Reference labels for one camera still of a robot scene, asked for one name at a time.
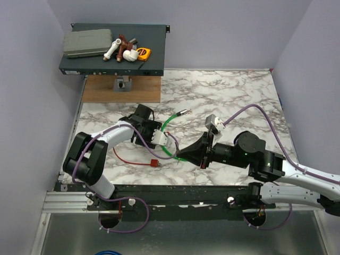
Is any brown pipe fitting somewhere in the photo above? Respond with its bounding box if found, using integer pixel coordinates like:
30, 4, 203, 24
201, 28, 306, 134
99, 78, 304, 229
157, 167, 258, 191
116, 34, 138, 62

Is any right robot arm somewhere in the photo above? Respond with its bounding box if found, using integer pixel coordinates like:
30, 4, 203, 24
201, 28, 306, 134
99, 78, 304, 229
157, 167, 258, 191
177, 131, 339, 216

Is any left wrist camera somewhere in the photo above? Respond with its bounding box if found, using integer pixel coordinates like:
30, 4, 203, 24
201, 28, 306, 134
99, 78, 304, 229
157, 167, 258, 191
151, 129, 169, 147

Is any green cable lock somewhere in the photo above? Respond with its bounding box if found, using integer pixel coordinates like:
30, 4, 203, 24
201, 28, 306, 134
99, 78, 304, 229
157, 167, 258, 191
161, 109, 188, 156

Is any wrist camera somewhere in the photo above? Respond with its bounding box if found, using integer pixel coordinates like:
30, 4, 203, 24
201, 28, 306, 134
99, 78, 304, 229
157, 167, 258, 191
151, 129, 169, 147
205, 114, 225, 142

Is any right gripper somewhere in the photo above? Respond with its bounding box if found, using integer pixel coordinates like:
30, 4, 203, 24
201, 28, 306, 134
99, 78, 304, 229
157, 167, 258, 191
176, 131, 249, 170

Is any yellow tape measure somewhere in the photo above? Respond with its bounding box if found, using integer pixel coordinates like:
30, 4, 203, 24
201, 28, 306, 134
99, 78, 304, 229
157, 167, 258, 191
137, 47, 152, 61

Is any grey plastic case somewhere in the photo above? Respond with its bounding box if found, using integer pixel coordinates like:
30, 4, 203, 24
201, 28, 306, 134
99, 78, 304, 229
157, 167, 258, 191
63, 29, 113, 58

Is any red cable lock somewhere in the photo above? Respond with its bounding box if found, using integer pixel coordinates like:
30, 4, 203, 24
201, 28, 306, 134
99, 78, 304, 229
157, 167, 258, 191
113, 147, 162, 168

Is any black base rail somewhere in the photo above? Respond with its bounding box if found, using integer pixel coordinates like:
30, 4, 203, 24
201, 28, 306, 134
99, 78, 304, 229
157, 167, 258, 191
88, 183, 264, 221

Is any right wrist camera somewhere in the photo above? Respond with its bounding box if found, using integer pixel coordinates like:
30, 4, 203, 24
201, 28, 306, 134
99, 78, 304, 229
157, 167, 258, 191
205, 114, 225, 142

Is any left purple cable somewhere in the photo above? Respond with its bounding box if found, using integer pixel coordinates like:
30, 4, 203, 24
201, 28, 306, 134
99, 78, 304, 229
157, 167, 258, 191
71, 126, 180, 234

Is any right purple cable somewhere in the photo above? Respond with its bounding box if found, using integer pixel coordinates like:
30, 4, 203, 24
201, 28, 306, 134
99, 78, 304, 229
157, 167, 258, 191
223, 104, 340, 231

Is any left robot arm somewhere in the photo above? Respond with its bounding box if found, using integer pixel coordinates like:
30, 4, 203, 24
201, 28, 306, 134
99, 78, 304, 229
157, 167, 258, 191
62, 104, 162, 210

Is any dark rack switch box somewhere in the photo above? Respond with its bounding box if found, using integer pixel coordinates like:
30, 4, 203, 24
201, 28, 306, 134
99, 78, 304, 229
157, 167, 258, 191
58, 22, 171, 77

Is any white elbow fitting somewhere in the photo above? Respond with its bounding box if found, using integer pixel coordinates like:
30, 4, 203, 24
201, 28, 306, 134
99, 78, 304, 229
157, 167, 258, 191
123, 49, 139, 62

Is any grey metal bracket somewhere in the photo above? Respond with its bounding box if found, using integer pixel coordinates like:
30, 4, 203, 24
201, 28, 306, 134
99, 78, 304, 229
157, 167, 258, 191
113, 75, 132, 92

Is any purple cable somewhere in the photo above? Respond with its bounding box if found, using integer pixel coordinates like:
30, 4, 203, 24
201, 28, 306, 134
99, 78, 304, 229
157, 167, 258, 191
223, 104, 340, 231
71, 126, 180, 234

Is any wooden board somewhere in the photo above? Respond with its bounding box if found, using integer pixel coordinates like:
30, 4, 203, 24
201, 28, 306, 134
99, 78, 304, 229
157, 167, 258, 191
81, 75, 162, 103

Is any white pipe fitting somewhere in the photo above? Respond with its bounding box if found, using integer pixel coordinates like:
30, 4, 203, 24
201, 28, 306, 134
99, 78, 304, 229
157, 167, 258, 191
103, 38, 122, 61

